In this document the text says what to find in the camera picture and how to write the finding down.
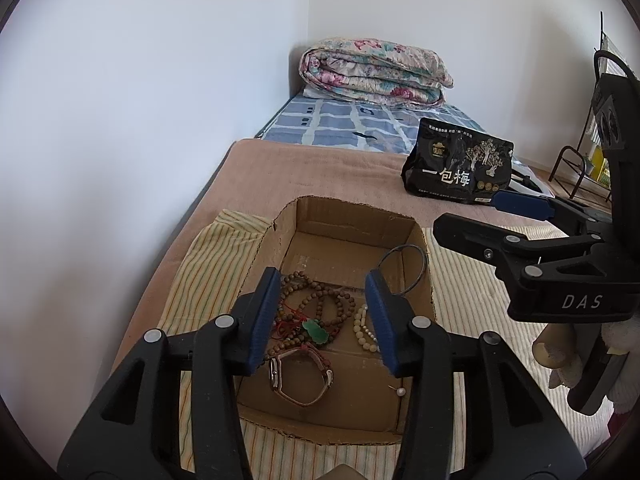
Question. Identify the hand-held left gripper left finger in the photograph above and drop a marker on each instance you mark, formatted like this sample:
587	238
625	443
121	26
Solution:
265	320

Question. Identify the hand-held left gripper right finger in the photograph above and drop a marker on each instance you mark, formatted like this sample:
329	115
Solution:
382	320

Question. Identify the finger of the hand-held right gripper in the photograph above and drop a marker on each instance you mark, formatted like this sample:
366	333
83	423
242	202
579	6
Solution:
470	232
520	203

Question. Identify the thin metal bangle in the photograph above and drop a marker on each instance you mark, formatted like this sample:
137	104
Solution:
424	267

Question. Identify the small pearl earring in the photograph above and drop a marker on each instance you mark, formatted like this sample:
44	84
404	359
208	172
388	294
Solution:
400	391

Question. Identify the cardboard box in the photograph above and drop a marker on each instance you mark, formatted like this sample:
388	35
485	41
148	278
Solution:
345	245

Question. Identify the person's right hand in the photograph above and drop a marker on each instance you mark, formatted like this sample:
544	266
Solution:
552	347

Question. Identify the yellow green box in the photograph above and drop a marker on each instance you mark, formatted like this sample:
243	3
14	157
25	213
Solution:
600	170

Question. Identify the black snack bag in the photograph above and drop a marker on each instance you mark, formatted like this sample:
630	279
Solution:
450	170

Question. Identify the black metal rack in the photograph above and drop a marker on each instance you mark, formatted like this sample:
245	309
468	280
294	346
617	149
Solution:
570	147

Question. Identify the yellow striped cloth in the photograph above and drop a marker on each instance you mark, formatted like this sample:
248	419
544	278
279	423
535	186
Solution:
470	300

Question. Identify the brown blanket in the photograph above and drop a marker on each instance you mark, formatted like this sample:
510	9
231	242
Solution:
310	170

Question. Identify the blue checked bed sheet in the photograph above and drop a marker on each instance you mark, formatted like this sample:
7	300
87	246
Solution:
340	125

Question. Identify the folded floral quilt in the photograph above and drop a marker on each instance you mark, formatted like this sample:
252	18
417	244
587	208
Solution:
375	70

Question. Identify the white pillow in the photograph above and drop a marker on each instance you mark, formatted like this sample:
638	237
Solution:
312	94

